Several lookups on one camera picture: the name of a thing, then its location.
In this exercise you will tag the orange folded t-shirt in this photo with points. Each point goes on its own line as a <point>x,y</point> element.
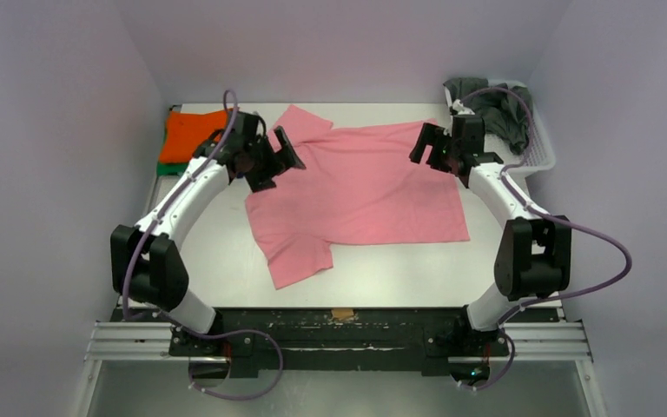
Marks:
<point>185,132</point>

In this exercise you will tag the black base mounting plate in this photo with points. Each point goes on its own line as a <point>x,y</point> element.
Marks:
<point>426,341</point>

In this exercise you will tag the green folded t-shirt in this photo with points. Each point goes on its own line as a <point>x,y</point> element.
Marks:
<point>169,168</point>

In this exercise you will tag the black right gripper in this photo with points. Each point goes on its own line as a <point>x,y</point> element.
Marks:
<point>438,148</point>

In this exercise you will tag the aluminium frame rail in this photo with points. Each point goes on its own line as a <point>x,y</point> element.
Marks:
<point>150,341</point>

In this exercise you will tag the white plastic basket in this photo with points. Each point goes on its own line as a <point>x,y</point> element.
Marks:
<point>539,155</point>

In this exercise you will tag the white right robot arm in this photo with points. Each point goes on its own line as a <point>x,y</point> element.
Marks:
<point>534,254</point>

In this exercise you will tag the dark grey crumpled t-shirt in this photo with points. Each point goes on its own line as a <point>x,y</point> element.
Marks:
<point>499,104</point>

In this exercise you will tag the brown tape piece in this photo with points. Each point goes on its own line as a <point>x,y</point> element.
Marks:
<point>343,314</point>

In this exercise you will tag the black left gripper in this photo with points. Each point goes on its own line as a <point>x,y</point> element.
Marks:
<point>260,181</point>

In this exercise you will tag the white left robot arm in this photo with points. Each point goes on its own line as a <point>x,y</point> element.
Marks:
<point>146,262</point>

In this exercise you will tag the pink t-shirt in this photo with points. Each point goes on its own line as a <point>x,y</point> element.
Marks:
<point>358,187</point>

